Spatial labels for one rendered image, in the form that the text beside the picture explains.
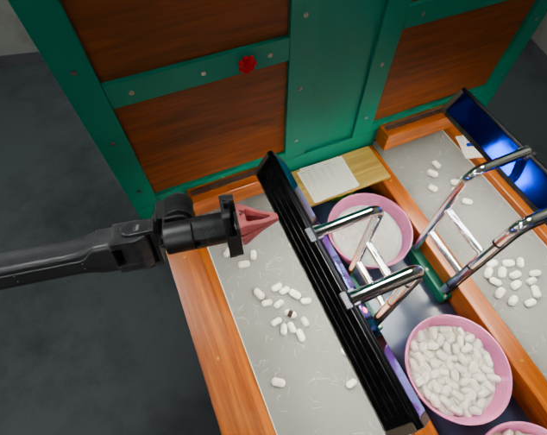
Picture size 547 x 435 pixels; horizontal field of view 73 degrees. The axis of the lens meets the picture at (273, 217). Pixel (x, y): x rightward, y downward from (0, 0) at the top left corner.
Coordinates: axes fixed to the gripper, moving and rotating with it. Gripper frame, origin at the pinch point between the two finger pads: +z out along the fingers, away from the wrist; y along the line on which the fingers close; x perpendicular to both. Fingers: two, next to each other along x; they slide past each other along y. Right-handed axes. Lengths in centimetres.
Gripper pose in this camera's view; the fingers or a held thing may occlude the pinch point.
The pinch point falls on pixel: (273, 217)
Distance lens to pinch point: 67.7
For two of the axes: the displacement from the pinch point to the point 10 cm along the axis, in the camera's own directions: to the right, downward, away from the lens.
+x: 2.2, 6.2, -7.5
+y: 0.7, 7.6, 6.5
